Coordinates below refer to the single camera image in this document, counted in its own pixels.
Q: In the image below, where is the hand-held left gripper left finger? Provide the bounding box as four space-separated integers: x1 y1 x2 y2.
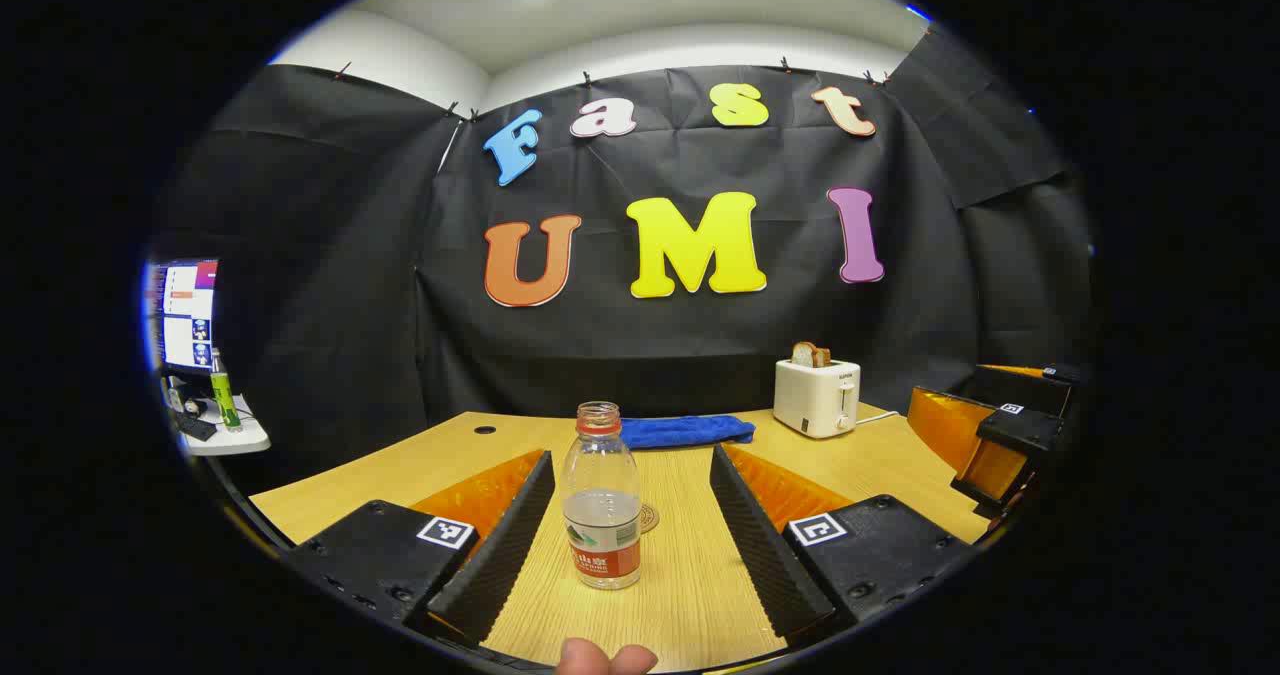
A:
288 448 557 648

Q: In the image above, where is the white toaster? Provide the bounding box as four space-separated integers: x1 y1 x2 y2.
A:
773 358 862 440

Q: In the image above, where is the green bottle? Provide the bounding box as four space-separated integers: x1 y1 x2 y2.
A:
209 348 243 432

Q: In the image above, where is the blue towel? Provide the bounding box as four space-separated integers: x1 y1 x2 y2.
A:
618 414 757 450

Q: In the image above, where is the clear plastic water bottle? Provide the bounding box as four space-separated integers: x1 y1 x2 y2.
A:
560 401 642 591

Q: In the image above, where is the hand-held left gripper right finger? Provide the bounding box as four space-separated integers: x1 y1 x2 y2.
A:
708 443 976 641

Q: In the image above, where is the white side table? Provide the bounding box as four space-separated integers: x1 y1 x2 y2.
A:
163 395 272 457

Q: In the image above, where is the computer monitor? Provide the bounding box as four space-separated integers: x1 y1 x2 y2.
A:
148 260 219 374

